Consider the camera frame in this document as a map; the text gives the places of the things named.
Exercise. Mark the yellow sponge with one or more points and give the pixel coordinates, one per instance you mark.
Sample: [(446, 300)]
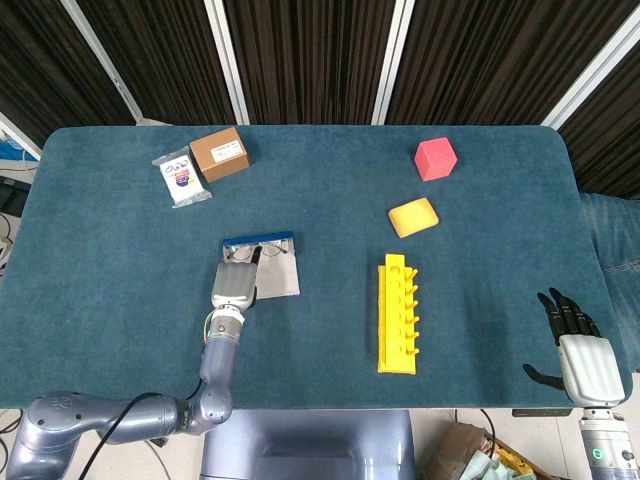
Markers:
[(414, 217)]

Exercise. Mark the white aluminium partition post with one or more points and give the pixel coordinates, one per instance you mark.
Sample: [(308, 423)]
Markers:
[(102, 60), (17, 132), (395, 60), (595, 70), (227, 60)]

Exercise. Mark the yellow test tube rack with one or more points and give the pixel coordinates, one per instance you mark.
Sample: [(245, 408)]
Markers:
[(392, 325)]

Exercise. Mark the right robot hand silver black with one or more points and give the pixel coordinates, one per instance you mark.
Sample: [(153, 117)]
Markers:
[(592, 370)]

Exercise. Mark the grey glasses case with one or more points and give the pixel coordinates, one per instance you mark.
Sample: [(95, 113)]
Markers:
[(280, 280)]

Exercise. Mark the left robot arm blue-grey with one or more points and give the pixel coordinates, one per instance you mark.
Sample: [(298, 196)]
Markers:
[(217, 370)]

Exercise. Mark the brown cardboard box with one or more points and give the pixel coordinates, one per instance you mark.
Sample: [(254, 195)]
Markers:
[(220, 157)]

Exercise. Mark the teal table cloth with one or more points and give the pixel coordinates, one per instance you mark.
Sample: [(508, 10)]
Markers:
[(325, 200)]

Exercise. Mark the thin-framed eyeglasses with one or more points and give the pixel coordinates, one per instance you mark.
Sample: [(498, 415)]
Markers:
[(274, 248)]

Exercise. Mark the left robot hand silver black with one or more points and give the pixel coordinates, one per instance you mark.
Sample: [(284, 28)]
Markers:
[(234, 285)]

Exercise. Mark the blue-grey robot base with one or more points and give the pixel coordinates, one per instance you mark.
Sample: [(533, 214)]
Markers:
[(305, 445)]

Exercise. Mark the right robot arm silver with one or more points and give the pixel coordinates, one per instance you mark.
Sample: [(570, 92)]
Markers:
[(607, 445)]

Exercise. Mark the white plastic packet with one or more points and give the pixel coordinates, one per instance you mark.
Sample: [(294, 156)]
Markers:
[(182, 182)]

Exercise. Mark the red foam cube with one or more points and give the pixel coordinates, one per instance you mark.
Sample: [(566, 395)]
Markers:
[(435, 160)]

